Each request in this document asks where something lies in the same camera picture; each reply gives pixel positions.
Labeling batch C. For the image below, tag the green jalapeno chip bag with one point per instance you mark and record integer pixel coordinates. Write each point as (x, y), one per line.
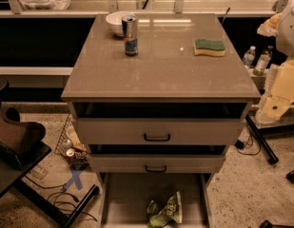
(159, 217)

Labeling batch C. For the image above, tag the grey drawer cabinet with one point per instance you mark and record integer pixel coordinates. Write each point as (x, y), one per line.
(165, 80)

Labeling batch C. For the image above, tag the top grey drawer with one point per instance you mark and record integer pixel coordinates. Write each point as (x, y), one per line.
(178, 132)

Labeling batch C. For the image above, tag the grey drawer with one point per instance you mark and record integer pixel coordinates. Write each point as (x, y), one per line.
(139, 163)
(178, 132)

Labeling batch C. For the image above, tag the middle grey drawer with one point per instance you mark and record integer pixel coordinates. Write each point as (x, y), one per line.
(139, 163)

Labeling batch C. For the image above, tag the bottom open drawer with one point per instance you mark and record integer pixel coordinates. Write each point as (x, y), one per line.
(127, 196)

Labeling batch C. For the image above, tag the green yellow sponge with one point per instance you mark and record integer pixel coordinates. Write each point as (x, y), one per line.
(214, 48)

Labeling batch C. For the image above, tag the silver blue energy drink can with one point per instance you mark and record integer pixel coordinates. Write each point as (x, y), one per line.
(130, 34)

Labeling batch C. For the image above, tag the silver can in basket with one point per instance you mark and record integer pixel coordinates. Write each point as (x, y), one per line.
(67, 143)

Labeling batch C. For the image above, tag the red soda can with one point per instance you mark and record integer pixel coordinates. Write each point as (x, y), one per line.
(70, 153)

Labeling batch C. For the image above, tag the white bowl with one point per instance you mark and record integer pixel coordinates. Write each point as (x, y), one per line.
(114, 21)

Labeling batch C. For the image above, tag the blue tape cross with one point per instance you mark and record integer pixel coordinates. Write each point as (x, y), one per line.
(75, 179)

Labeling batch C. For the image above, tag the clear water bottle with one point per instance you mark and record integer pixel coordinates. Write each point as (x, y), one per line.
(249, 57)

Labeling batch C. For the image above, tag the black stand leg right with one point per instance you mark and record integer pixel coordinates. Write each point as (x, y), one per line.
(269, 132)

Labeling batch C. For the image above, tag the plastic bottle yellow liquid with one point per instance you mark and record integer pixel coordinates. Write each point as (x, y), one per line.
(263, 61)

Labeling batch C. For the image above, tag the small black floor object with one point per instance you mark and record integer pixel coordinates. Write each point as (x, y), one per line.
(290, 176)

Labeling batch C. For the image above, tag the wire basket on floor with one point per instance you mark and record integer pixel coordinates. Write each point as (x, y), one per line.
(68, 132)

